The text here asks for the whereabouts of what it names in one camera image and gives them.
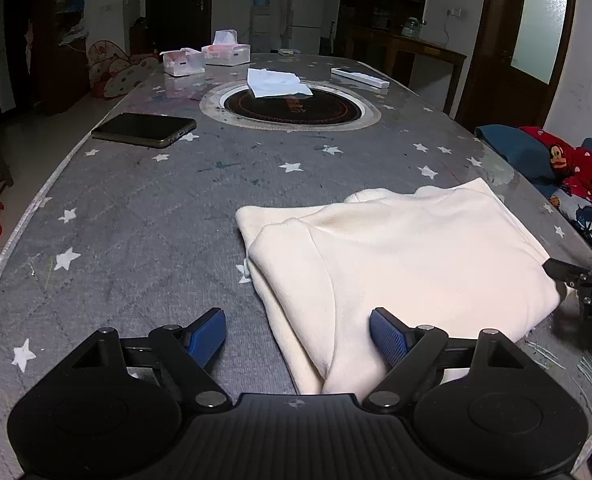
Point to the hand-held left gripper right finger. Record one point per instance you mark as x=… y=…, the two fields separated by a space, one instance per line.
x=388 y=337

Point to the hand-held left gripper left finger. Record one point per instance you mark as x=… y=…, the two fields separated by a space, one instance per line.
x=206 y=337

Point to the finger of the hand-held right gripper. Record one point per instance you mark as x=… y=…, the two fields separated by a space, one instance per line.
x=566 y=272

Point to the cream shirt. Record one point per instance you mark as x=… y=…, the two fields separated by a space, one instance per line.
x=401 y=260

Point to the red monkey print garment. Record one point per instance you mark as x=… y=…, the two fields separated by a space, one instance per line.
x=583 y=170

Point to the dark blue pillow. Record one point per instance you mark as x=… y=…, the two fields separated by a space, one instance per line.
x=516 y=152

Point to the black smartphone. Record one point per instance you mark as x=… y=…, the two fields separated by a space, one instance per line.
x=143 y=129

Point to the round built-in induction cooker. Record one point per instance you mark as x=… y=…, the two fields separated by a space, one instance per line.
x=296 y=110

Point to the wooden door with glass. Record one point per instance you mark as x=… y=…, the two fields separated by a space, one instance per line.
x=506 y=35

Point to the white tissue paper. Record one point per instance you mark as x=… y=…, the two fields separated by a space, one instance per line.
x=276 y=82

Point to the wooden desk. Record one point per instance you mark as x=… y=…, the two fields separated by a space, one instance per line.
x=416 y=50

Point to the white tissue box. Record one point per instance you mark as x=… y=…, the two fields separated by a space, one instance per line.
x=183 y=62
x=226 y=52

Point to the polka dot play tent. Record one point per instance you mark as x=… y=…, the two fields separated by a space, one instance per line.
x=118 y=72

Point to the glass kettle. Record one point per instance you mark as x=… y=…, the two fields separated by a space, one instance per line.
x=412 y=27

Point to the small green cloth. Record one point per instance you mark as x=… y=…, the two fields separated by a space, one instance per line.
x=288 y=52

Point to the white water dispenser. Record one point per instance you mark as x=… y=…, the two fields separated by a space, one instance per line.
x=261 y=30

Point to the white refrigerator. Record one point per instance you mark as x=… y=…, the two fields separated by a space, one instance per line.
x=306 y=15

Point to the dark wooden door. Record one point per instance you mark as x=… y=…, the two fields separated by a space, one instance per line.
x=178 y=5

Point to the wooden shelf cabinet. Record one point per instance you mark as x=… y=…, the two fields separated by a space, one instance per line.
x=58 y=35

